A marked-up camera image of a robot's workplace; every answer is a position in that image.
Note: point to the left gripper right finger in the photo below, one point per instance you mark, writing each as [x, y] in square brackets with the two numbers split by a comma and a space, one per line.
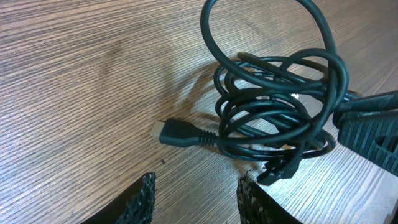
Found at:
[257, 207]

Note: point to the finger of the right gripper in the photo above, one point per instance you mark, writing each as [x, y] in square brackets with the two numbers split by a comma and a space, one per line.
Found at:
[368, 127]

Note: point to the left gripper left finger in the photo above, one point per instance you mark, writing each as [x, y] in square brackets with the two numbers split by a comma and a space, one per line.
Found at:
[135, 205]

